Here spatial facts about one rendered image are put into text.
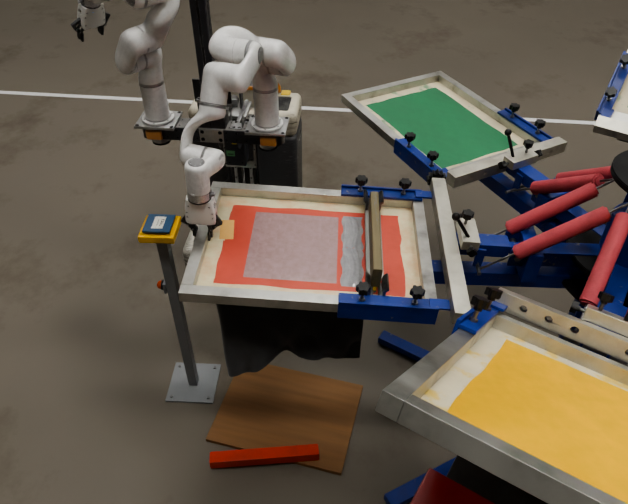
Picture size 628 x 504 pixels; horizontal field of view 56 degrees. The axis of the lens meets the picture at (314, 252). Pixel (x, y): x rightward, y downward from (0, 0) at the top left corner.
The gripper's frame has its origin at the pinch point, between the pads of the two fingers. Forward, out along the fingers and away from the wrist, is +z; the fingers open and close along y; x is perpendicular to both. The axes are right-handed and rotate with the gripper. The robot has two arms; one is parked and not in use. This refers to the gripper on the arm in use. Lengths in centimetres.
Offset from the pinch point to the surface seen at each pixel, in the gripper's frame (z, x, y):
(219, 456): 96, 28, -5
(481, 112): 2, -103, -112
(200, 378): 103, -14, 11
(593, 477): -46, 105, -84
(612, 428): -33, 87, -98
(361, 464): 100, 25, -64
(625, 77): -30, -81, -159
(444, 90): 3, -125, -97
